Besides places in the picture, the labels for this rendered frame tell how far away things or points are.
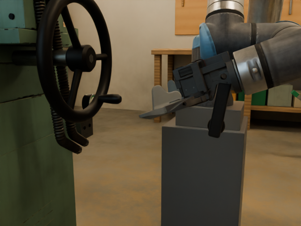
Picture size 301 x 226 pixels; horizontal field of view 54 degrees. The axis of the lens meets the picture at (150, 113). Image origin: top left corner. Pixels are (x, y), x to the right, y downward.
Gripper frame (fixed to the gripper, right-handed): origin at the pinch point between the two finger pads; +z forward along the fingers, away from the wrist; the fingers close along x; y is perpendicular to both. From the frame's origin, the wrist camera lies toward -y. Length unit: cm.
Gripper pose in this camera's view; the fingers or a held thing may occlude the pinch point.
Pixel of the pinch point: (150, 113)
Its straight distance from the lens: 65.7
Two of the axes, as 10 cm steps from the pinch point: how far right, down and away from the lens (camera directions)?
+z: -9.0, 2.8, 3.4
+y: -3.3, -9.4, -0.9
